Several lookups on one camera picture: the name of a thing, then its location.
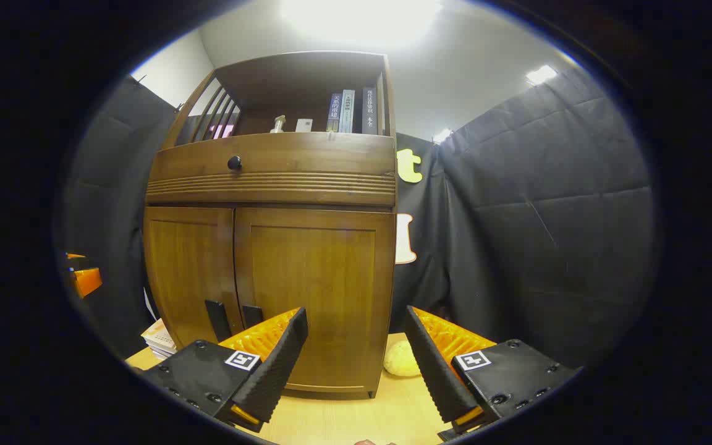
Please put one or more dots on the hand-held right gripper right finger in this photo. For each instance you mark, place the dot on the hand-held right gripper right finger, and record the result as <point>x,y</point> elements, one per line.
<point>433,364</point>

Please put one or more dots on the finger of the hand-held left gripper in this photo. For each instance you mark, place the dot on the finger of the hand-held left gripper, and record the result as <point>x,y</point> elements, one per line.
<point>87,282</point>
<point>75,255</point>

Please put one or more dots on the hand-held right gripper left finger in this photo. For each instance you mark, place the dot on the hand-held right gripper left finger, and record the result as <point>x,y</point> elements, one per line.
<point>282,355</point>

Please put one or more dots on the wooden shoe cabinet door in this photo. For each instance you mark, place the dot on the wooden shoe cabinet door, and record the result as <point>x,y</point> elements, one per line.
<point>319,278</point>
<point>183,266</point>

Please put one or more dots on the wooden double-door shoe cabinet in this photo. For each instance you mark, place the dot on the wooden double-door shoe cabinet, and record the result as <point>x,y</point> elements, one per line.
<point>300,74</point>

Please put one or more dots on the wooden cabinet drawer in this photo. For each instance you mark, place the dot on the wooden cabinet drawer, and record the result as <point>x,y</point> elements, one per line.
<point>306,154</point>

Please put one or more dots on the pale yellow round object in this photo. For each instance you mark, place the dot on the pale yellow round object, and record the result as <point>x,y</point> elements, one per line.
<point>402,360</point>

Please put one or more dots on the beige cover book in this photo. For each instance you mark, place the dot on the beige cover book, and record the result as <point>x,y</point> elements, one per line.
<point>159,335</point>

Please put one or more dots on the white book under beige book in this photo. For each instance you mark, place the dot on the white book under beige book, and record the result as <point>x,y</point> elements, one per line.
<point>163,353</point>

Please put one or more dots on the black drawer knob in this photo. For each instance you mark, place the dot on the black drawer knob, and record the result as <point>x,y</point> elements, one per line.
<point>235,163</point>

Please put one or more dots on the small ceiling light panel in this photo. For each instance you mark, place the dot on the small ceiling light panel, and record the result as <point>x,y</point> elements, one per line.
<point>442,135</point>
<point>541,75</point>

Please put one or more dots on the small white box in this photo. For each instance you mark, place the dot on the small white box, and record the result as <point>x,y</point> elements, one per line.
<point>303,125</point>

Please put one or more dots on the light grey book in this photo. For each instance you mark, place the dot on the light grey book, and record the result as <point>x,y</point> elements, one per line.
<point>347,111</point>

